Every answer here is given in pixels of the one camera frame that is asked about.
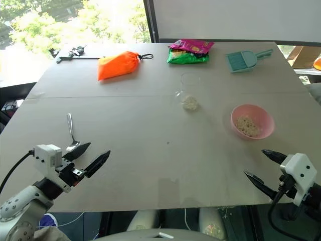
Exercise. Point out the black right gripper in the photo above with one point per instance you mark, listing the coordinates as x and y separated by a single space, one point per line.
288 188

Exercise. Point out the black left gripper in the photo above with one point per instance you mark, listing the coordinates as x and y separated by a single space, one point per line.
69 173

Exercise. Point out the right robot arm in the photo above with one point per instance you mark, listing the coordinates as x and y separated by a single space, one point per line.
314 198

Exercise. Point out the metal spoon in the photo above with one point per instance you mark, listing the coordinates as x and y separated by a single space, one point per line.
73 146

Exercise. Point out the pink bowl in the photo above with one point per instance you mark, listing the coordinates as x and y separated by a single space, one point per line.
267 120

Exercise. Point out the blue and white object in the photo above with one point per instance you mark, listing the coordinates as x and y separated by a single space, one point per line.
49 220

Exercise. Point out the beige cloth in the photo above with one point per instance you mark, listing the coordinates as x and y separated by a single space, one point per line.
50 234

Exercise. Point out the teal dustpan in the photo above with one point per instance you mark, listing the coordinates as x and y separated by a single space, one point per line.
240 69

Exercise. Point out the black key bunch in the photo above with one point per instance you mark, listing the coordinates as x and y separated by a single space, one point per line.
77 51

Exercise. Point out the small black clip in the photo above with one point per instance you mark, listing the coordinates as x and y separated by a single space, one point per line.
53 51

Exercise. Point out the teal hand brush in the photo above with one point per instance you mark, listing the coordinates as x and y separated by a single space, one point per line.
237 61

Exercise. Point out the clear plastic cup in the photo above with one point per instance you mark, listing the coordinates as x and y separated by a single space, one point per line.
190 82

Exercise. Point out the orange object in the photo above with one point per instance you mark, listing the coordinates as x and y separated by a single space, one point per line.
318 64

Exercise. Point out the brown cardboard piece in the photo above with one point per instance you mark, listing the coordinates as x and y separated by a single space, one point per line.
301 56

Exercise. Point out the green snack bag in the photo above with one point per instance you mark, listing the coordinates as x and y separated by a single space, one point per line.
186 59

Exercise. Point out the pink snack bag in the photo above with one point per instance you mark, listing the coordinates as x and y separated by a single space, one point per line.
191 46

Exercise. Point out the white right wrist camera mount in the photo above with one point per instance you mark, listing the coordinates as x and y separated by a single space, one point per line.
301 170

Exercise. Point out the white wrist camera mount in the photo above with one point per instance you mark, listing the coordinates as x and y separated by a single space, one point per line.
301 170
46 158

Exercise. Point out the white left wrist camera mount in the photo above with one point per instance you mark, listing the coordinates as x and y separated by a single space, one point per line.
46 158

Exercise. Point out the white panel with dark frame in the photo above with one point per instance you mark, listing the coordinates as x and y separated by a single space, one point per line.
238 17

